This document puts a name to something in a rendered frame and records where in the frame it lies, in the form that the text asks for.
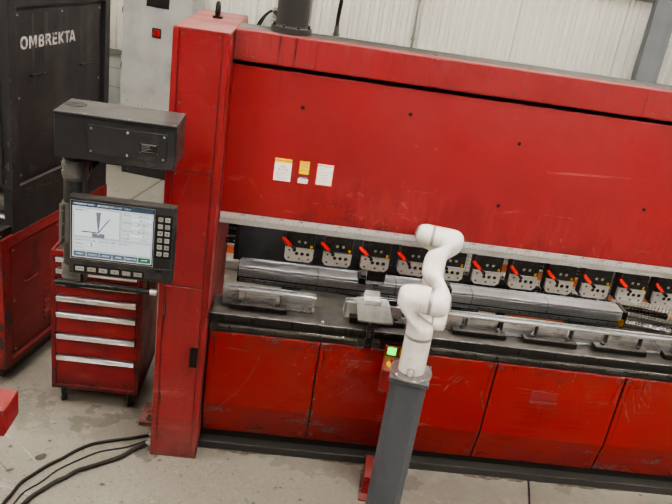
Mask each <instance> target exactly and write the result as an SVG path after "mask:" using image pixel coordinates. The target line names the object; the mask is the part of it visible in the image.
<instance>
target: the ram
mask: <svg viewBox="0 0 672 504"><path fill-rule="evenodd" d="M275 158H283V159H291V160H293V161H292V169H291V177H290V182H287V181H279V180H273V175H274V167H275ZM300 161H306V162H310V167H309V175H304V174H299V166H300ZM318 163H321V164H328V165H335V167H334V173H333V180H332V187H328V186H321V185H315V179H316V172H317V165H318ZM298 176H300V177H308V182H307V184H303V183H297V182H298ZM220 211H225V212H233V213H241V214H249V215H257V216H265V217H272V218H280V219H288V220H296V221H304V222H312V223H320V224H328V225H336V226H343V227H351V228H359V229H367V230H375V231H383V232H391V233H399V234H407V235H414V236H415V231H416V228H417V227H418V226H419V225H422V224H431V225H436V226H440V227H445V228H450V229H454V230H457V231H459V232H461V233H462V235H463V237H464V242H470V243H477V244H485V245H493V246H501V247H509V248H517V249H525V250H533V251H541V252H548V253H556V254H564V255H572V256H580V257H588V258H596V259H604V260H611V261H619V262H627V263H635V264H643V265H651V266H659V267H667V268H672V123H665V122H658V121H650V120H643V119H636V118H629V117H622V116H615V115H608V114H601V113H594V112H587V111H580V110H573V109H566V108H559V107H552V106H545V105H538V104H531V103H524V102H517V101H510V100H503V99H496V98H489V97H482V96H475V95H468V94H461V93H454V92H447V91H440V90H433V89H426V88H419V87H412V86H404V85H397V84H390V83H383V82H376V81H369V80H362V79H355V78H348V77H341V76H334V75H327V74H320V73H313V72H306V71H299V70H292V69H285V68H278V67H271V66H264V65H257V64H250V63H243V62H236V61H235V62H234V63H233V70H232V81H231V93H230V104H229V116H228V127H227V139H226V150H225V162H224V173H223V184H222V196H221V207H220ZM219 222H223V223H231V224H239V225H247V226H255V227H263V228H271V229H279V230H287V231H295V232H303V233H310V234H318V235H326V236H334V237H342V238H350V239H358V240H366V241H374V242H382V243H390V244H398V245H406V246H414V247H422V246H420V245H419V244H418V243H417V242H416V241H408V240H400V239H392V238H384V237H376V236H368V235H360V234H352V233H345V232H337V231H329V230H321V229H313V228H305V227H297V226H289V225H281V224H273V223H265V222H257V221H249V220H242V219H234V218H226V217H220V219H219ZM422 248H423V247H422ZM460 252H462V253H470V254H478V255H485V256H493V257H501V258H509V259H517V260H525V261H533V262H541V263H549V264H557V265H565V266H573V267H581V268H589V269H597V270H605V271H613V272H621V273H629V274H637V275H645V276H653V277H660V278H668V279H672V274H669V273H661V272H653V271H646V270H638V269H630V268H622V267H614V266H606V265H598V264H590V263H582V262H574V261H566V260H558V259H550V258H543V257H535V256H527V255H519V254H511V253H503V252H495V251H487V250H479V249H471V248H462V249H461V251H460Z"/></svg>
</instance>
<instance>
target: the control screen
mask: <svg viewBox="0 0 672 504"><path fill-rule="evenodd" d="M153 221H154V211H153V210H145V209H137V208H128V207H120V206H112V205H104V204H96V203H88V202H79V201H72V256H77V257H86V258H94V259H103V260H111V261H120V262H129V263H137V264H146V265H151V260H152V241H153ZM88 242H91V243H95V247H88Z"/></svg>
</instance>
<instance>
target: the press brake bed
mask: <svg viewBox="0 0 672 504"><path fill-rule="evenodd" d="M364 342H365V337H356V336H348V335H339V334H330V333H322V332H313V331H304V330H296V329H287V328H278V327H270V326H261V325H252V324H244V323H235V322H227V321H218V320H209V329H208V341H207V353H206V364H205V376H204V387H203V399H202V416H201V433H200V438H199V444H198V447H203V448H216V449H225V450H236V451H244V452H256V453H264V454H272V455H281V456H291V457H301V458H312V459H323V460H334V461H341V462H352V463H362V464H365V460H366V455H367V454H368V455H373V456H375V453H376V448H377V443H378V439H379V434H380V429H381V424H382V419H383V414H384V409H385V404H386V399H387V394H388V391H384V390H379V389H378V388H379V379H380V372H381V367H382V362H383V356H384V352H385V347H386V345H390V346H396V347H401V348H402V346H403V342H399V341H391V340H382V339H373V341H372V346H371V349H365V348H364ZM426 365H427V366H431V367H432V370H431V372H432V377H431V379H430V382H429V388H428V389H426V392H425V397H424V401H423V405H422V409H421V414H420V418H419V423H418V427H417V432H416V436H415V441H414V445H413V449H412V454H411V458H410V463H409V467H408V469H418V470H427V471H437V472H447V473H457V474H469V475H483V476H491V477H499V478H511V479H519V480H526V481H535V482H545V483H557V484H567V485H578V486H585V487H595V488H607V489H615V490H624V491H633V492H642V493H652V494H661V495H671V496H672V373H667V372H659V371H650V370H642V369H633V368H624V367H616V366H607V365H598V364H590V363H581V362H572V361H564V360H555V359H546V358H538V357H529V356H520V355H512V354H503V353H495V352H486V351H477V350H469V349H460V348H451V347H443V346H434V345H430V350H429V354H428V359H427V363H426ZM532 391H539V392H548V393H557V394H558V397H557V400H556V403H557V405H556V406H550V405H541V404H532V403H530V402H529V400H530V397H531V393H532Z"/></svg>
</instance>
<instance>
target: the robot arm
mask: <svg viewBox="0 0 672 504"><path fill-rule="evenodd" d="M415 239H416V241H417V243H418V244H419V245H420V246H422V247H423V248H425V249H427V250H428V253H427V254H426V256H425V258H424V262H423V266H422V275H423V278H422V283H421V285H418V284H411V283H409V284H405V285H403V286H402V287H401V288H400V289H399V292H398V296H397V301H398V305H399V307H400V309H401V311H402V313H403V314H404V316H405V318H406V321H407V325H406V331H405V336H404V341H403V346H402V351H401V356H400V359H399V360H396V361H394V362H392V364H391V366H390V371H391V373H392V374H393V375H394V376H395V377H397V378H398V379H400V380H402V381H405V382H408V383H414V384H421V383H425V382H428V381H429V380H430V379H431V377H432V372H431V370H430V368H429V367H428V366H427V365H426V363H427V359H428V354H429V350H430V345H431V341H432V336H433V330H435V331H443V330H444V329H445V326H446V322H447V317H448V313H449V312H450V310H451V307H452V299H451V295H450V292H449V289H448V287H447V285H446V283H445V281H444V270H445V265H446V261H447V260H448V259H450V258H452V257H453V256H455V255H457V254H458V253H459V252H460V251H461V249H462V248H463V246H464V237H463V235H462V233H461V232H459V231H457V230H454V229H450V228H445V227H440V226H436V225H431V224H422V225H419V226H418V227H417V228H416V231H415Z"/></svg>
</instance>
